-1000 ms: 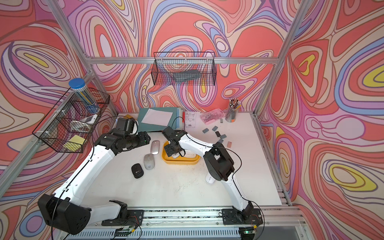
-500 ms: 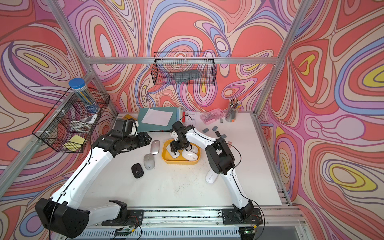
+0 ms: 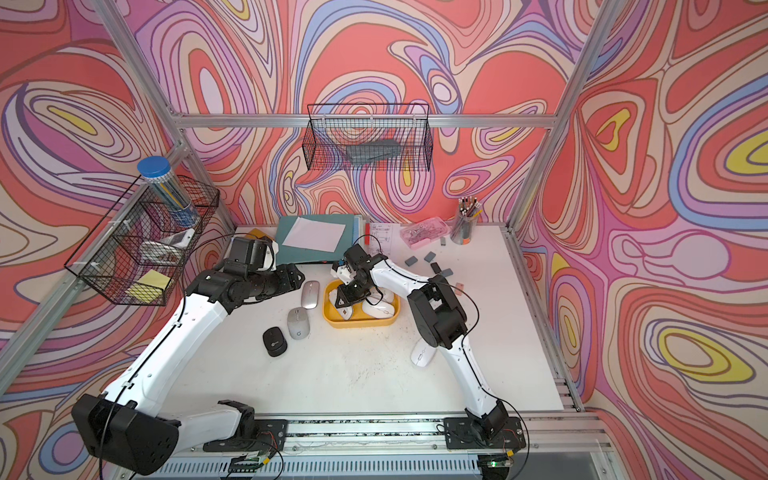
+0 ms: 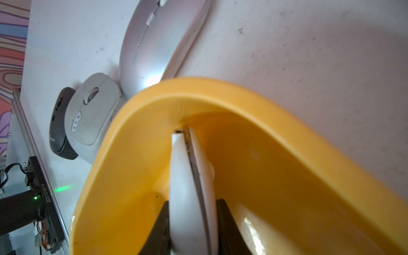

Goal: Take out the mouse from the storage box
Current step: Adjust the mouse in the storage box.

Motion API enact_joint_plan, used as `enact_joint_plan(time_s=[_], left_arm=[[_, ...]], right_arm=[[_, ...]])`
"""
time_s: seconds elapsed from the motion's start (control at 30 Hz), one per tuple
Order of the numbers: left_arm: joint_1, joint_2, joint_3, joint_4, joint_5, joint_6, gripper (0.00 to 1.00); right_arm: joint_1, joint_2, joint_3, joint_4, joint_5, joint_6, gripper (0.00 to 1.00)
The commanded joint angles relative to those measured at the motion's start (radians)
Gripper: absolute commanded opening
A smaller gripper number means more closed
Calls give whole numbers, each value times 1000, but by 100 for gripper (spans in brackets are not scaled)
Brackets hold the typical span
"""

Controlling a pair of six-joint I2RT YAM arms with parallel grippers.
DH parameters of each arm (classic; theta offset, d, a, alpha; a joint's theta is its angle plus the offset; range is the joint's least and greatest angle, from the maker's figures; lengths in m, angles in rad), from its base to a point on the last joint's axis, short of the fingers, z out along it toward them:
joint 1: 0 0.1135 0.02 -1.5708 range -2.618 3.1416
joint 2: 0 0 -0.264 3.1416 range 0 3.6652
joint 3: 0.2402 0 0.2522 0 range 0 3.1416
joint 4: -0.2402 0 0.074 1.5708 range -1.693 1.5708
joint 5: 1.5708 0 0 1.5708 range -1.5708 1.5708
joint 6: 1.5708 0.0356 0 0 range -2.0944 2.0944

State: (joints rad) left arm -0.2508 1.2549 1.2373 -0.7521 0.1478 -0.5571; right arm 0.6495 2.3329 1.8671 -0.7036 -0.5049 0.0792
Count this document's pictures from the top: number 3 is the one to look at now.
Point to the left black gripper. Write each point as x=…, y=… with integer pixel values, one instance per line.
x=287, y=278

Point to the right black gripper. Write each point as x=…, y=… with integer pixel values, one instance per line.
x=348, y=299

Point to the yellow storage box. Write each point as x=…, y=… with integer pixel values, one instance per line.
x=353, y=317

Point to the silver slim mouse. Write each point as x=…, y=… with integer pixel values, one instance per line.
x=310, y=294

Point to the grey mouse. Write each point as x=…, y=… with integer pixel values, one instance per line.
x=298, y=323

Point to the black mouse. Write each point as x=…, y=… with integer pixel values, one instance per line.
x=274, y=341

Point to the white mouse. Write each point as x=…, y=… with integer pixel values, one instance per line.
x=378, y=310
x=422, y=354

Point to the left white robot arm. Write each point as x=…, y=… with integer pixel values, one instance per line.
x=123, y=424

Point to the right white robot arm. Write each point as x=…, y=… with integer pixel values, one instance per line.
x=441, y=322

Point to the white mouse in box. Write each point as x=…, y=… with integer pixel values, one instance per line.
x=378, y=310

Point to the pink transparent clip box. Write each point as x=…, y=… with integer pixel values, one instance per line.
x=423, y=233

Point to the printed instruction sheet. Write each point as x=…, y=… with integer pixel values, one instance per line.
x=381, y=237

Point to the white paper sheet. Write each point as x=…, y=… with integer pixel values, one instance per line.
x=314, y=235

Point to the green folder stack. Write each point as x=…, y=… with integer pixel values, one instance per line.
x=286, y=255

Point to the yellow sticky note pad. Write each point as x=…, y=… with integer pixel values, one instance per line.
x=149, y=288

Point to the pen cup with pens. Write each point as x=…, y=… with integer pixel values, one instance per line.
x=468, y=212

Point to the dark eraser in basket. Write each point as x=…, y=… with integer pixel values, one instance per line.
x=372, y=152

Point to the blue-lid pencil jar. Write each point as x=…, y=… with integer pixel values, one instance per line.
x=156, y=170

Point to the black wire side basket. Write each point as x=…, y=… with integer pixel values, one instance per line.
x=138, y=235

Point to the black wire wall basket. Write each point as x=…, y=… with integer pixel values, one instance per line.
x=332, y=127

